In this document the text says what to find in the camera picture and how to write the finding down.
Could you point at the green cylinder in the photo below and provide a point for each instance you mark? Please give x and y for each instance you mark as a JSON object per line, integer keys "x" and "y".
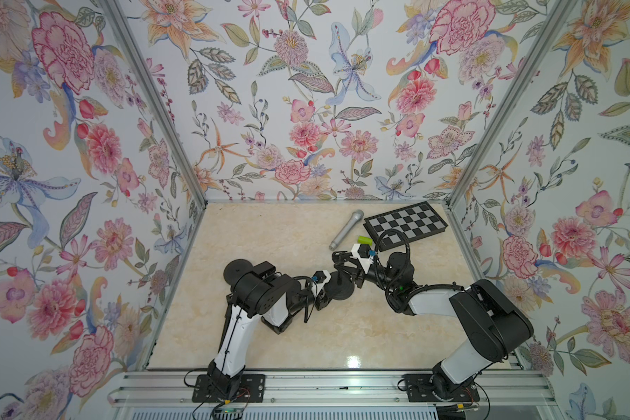
{"x": 365, "y": 240}

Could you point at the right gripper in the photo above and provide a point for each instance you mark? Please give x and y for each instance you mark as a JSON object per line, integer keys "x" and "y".
{"x": 359, "y": 276}

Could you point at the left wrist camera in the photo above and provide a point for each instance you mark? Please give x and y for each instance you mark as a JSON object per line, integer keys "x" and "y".
{"x": 319, "y": 280}

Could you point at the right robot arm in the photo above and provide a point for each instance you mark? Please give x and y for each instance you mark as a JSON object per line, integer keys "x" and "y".
{"x": 494, "y": 326}

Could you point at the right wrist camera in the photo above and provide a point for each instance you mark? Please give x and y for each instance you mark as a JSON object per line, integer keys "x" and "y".
{"x": 365, "y": 256}

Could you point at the black stand pole with clip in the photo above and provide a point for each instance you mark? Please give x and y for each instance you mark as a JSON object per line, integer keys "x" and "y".
{"x": 344, "y": 262}

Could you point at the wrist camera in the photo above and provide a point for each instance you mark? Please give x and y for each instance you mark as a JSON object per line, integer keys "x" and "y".
{"x": 365, "y": 256}
{"x": 319, "y": 280}

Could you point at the silver microphone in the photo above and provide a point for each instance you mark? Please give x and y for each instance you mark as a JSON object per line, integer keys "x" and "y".
{"x": 355, "y": 217}

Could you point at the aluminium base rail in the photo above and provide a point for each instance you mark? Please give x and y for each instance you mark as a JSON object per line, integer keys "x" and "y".
{"x": 332, "y": 394}

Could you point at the black round stand base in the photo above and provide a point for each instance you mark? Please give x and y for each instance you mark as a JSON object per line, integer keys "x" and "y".
{"x": 346, "y": 283}

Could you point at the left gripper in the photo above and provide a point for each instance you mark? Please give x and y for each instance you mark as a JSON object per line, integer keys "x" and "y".
{"x": 323, "y": 303}

